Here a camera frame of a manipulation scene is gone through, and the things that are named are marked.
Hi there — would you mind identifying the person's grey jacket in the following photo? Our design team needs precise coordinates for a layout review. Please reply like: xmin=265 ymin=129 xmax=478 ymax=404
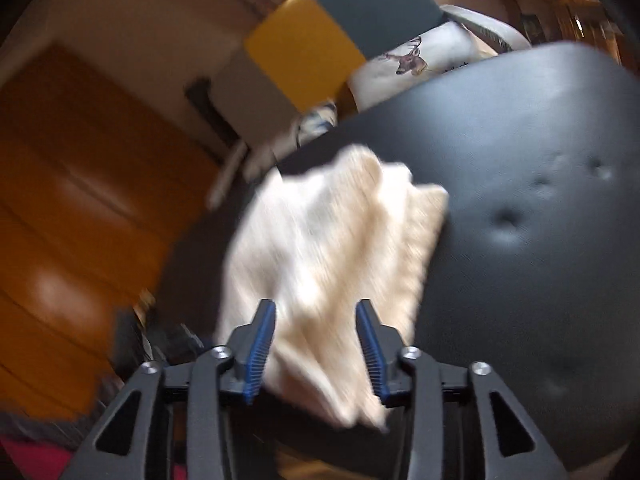
xmin=0 ymin=410 xmax=101 ymax=448

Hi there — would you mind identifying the grey yellow blue sofa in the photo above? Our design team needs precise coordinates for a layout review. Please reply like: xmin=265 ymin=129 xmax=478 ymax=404
xmin=207 ymin=0 xmax=531 ymax=211

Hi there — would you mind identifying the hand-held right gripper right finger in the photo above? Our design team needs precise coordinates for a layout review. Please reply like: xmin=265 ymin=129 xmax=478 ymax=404
xmin=355 ymin=299 xmax=571 ymax=480

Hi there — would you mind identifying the deer print pillow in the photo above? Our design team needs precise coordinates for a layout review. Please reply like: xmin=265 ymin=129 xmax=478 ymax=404
xmin=347 ymin=21 xmax=501 ymax=111

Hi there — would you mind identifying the person's red top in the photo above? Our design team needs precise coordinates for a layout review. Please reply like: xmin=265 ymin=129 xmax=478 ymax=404
xmin=0 ymin=437 xmax=76 ymax=480

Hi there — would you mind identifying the cream knit sweater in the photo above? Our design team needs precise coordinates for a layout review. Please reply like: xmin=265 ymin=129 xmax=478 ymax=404
xmin=214 ymin=144 xmax=450 ymax=433

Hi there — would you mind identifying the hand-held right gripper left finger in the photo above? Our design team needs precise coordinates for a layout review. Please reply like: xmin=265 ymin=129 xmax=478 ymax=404
xmin=60 ymin=298 xmax=277 ymax=480

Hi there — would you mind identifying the black leaning board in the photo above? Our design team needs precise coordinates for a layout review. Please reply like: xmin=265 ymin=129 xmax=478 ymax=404
xmin=185 ymin=76 xmax=241 ymax=153

